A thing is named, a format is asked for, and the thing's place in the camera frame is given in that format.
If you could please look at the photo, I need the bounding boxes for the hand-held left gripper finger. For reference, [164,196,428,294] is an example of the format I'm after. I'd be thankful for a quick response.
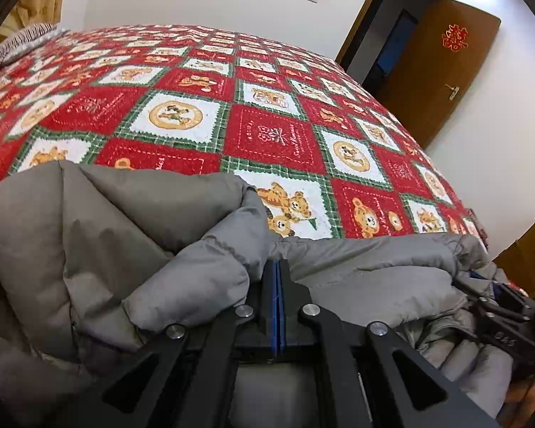
[277,259,502,428]
[62,259,278,428]

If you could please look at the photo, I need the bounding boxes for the red bear-print bedsheet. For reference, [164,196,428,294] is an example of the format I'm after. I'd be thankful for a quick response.
[0,24,490,251]

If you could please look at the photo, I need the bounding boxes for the grey puffer jacket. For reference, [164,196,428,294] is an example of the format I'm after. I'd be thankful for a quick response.
[0,159,518,428]

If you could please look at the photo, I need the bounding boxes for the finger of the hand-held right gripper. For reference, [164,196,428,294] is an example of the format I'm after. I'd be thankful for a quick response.
[454,271,495,309]

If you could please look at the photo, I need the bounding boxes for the brown wooden door frame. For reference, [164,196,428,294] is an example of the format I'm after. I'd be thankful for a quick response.
[336,0,449,73]

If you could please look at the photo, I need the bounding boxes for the red paper door decoration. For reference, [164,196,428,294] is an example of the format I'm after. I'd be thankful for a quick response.
[441,24,469,53]

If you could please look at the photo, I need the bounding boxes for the grey striped pillow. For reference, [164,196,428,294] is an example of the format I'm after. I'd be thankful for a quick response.
[0,23,70,80]

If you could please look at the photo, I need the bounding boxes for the brown wooden door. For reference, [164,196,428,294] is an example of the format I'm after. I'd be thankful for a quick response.
[376,0,503,151]

